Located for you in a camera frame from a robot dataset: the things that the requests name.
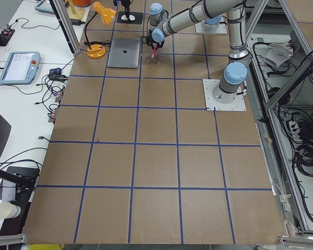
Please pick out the grey closed laptop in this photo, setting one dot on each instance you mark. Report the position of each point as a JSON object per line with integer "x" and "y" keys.
{"x": 124, "y": 53}

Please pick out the orange cylindrical container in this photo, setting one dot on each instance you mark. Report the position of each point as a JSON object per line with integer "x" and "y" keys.
{"x": 82, "y": 3}

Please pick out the black power adapter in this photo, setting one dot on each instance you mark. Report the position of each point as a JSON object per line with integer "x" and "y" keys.
{"x": 76, "y": 22}

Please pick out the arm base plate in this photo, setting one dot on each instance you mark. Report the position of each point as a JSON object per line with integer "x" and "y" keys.
{"x": 217, "y": 29}
{"x": 217, "y": 100}

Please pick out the pink marker pen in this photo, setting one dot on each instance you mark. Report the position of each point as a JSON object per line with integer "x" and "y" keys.
{"x": 153, "y": 52}

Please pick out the wooden stand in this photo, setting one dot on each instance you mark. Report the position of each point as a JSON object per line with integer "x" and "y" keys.
{"x": 73, "y": 12}

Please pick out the white computer mouse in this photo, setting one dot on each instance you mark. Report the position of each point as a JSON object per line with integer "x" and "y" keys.
{"x": 132, "y": 18}

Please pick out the aluminium frame post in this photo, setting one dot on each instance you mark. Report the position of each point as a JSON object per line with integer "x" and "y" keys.
{"x": 64, "y": 21}

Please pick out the blue teach pendant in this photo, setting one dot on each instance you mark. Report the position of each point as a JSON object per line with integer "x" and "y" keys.
{"x": 20, "y": 68}
{"x": 44, "y": 6}

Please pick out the white paper cup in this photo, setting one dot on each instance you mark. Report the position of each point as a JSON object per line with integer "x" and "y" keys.
{"x": 9, "y": 210}

